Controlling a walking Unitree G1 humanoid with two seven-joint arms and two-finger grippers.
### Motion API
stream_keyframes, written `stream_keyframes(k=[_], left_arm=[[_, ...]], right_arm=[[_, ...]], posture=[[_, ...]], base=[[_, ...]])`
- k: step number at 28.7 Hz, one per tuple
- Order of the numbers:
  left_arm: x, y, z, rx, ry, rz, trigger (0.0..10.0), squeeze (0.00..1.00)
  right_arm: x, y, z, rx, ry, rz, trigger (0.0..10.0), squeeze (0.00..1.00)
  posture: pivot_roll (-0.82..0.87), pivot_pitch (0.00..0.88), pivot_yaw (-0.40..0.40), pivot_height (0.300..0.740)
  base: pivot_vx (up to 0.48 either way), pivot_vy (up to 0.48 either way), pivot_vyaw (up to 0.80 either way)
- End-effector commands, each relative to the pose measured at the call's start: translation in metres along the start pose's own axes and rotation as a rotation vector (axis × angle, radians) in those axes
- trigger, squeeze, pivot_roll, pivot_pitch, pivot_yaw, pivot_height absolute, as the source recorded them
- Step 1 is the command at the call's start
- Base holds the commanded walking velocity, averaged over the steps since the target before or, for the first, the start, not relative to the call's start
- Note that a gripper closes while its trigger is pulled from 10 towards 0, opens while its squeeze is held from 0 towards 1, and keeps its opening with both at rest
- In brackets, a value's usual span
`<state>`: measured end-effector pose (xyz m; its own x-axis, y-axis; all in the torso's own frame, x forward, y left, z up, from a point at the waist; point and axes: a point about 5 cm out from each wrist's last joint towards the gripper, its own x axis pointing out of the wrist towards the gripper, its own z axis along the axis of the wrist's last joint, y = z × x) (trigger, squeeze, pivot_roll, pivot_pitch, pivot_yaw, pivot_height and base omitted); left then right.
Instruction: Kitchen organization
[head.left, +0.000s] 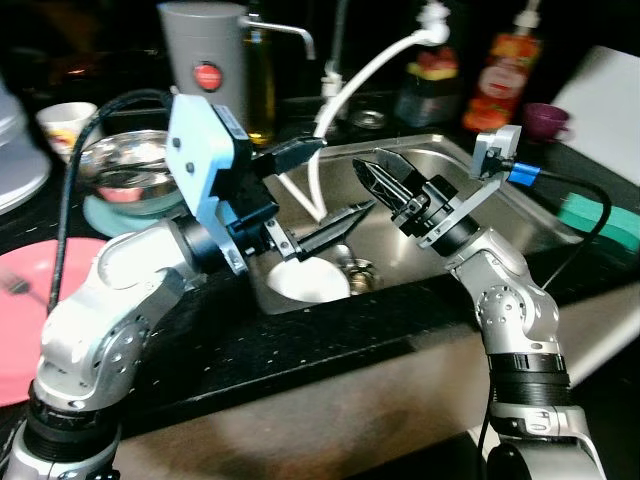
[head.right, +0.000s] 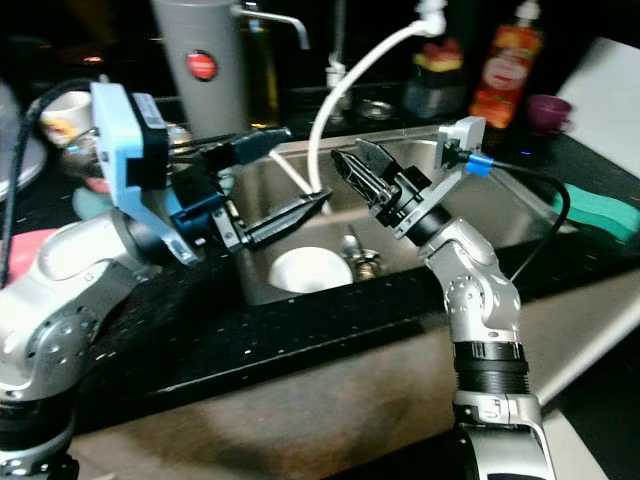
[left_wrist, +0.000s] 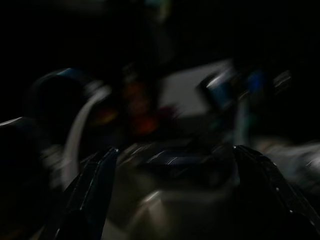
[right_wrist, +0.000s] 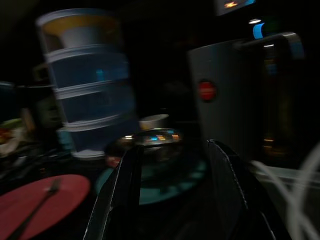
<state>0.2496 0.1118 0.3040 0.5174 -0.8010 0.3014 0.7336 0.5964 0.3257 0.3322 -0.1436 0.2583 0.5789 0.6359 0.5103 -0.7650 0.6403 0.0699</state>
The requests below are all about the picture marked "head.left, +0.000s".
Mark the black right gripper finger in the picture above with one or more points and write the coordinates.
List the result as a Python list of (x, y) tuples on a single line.
[(388, 168), (392, 198)]

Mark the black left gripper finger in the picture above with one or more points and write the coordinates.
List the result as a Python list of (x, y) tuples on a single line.
[(325, 235), (290, 157)]

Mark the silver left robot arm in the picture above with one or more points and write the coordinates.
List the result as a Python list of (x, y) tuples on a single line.
[(110, 300)]

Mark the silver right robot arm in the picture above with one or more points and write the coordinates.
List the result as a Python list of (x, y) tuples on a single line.
[(515, 310)]

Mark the white bowl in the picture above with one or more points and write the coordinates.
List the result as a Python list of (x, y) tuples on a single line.
[(305, 282)]

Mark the small metal drain cap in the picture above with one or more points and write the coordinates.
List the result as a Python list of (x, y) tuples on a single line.
[(368, 119)]

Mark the metal sink drain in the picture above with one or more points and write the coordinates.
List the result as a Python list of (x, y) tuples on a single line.
[(360, 278)]

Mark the olive oil bottle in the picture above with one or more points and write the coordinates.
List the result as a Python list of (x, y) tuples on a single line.
[(260, 95)]

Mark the stainless steel sink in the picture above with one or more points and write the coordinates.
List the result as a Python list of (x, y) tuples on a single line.
[(510, 225)]

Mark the dark bottle with strawberry label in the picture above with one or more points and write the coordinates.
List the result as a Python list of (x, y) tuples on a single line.
[(430, 85)]

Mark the chrome faucet pipe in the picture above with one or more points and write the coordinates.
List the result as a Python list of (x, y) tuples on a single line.
[(333, 55)]

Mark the chrome tap spout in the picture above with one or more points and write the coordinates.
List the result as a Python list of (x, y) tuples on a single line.
[(292, 32)]

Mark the teal plate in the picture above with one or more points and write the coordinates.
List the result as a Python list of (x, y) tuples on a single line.
[(110, 220)]

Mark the purple cup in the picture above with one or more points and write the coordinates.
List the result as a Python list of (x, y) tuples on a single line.
[(545, 122)]

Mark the orange dish soap bottle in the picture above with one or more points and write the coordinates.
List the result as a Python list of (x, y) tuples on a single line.
[(505, 80)]

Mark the grey canister with red logo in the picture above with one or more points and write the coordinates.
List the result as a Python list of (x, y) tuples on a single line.
[(200, 40)]

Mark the green sponge cloth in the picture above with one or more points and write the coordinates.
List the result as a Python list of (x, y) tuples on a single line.
[(600, 222)]

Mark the white board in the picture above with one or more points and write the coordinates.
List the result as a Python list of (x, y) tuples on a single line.
[(605, 110)]

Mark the white patterned cup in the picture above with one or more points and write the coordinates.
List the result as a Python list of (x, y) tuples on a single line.
[(65, 128)]

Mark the white tiered storage container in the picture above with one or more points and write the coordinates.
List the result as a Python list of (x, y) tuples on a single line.
[(15, 150)]

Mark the pink plate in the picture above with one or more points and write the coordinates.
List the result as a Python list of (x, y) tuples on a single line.
[(30, 330)]

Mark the light blue left wrist camera mount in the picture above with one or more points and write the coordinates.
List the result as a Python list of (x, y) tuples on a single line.
[(200, 150)]

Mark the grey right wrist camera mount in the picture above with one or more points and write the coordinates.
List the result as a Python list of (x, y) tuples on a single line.
[(497, 150)]

